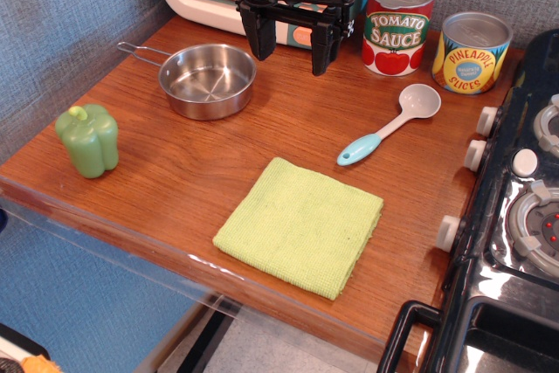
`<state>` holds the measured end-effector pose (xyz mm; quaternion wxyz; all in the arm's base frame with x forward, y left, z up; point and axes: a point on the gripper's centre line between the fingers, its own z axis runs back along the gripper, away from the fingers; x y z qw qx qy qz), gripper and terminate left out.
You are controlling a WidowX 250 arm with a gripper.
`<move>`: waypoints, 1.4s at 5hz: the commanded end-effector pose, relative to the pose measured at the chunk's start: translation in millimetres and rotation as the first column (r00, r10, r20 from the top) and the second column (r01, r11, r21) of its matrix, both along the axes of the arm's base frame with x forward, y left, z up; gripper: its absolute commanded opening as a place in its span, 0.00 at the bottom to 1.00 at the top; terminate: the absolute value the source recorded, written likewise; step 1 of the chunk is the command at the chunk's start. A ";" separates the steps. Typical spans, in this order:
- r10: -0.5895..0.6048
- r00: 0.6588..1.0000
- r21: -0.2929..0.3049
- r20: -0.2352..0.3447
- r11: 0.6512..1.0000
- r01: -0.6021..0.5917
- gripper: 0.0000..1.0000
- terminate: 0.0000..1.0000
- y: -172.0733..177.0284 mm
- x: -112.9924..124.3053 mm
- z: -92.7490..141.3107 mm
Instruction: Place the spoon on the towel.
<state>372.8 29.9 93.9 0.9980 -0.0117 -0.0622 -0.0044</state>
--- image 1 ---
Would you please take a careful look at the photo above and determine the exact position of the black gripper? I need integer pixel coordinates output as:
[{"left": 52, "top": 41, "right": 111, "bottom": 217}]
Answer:
[{"left": 237, "top": 0, "right": 354, "bottom": 76}]

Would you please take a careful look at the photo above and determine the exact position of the green folded towel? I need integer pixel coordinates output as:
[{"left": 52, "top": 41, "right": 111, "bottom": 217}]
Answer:
[{"left": 213, "top": 157, "right": 383, "bottom": 300}]

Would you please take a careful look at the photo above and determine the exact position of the small steel pan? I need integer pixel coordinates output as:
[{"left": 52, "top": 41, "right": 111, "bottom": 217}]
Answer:
[{"left": 117, "top": 41, "right": 257, "bottom": 121}]

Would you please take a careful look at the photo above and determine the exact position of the tomato sauce can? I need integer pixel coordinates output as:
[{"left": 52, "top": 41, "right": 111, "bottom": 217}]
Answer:
[{"left": 362, "top": 0, "right": 435, "bottom": 76}]

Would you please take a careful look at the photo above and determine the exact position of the pineapple slices can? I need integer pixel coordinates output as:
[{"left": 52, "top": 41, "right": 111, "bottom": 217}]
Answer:
[{"left": 431, "top": 11, "right": 513, "bottom": 95}]

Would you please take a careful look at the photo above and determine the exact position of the white stove knob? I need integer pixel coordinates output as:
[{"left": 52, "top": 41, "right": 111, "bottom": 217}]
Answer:
[
  {"left": 463, "top": 140, "right": 487, "bottom": 172},
  {"left": 435, "top": 215, "right": 461, "bottom": 253},
  {"left": 476, "top": 107, "right": 499, "bottom": 137}
]

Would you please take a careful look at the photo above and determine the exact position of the green toy bell pepper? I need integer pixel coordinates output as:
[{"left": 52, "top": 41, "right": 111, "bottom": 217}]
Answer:
[{"left": 55, "top": 104, "right": 119, "bottom": 179}]

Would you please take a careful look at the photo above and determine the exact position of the white round stove button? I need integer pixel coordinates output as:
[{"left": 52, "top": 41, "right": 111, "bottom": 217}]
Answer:
[{"left": 512, "top": 149, "right": 538, "bottom": 177}]

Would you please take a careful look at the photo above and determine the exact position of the grey stove burner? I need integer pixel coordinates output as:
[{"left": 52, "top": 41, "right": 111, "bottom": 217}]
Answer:
[
  {"left": 507, "top": 180, "right": 558, "bottom": 278},
  {"left": 533, "top": 93, "right": 559, "bottom": 157}
]

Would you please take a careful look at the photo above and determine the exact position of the black toy stove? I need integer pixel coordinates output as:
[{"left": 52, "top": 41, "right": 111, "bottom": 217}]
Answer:
[{"left": 376, "top": 28, "right": 559, "bottom": 373}]

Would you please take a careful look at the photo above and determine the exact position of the grey spoon with teal handle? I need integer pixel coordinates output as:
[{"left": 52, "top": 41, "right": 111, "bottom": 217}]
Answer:
[{"left": 336, "top": 84, "right": 442, "bottom": 167}]

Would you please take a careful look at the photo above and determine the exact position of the black oven door handle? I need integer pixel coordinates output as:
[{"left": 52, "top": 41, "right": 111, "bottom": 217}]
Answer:
[{"left": 377, "top": 300, "right": 442, "bottom": 373}]

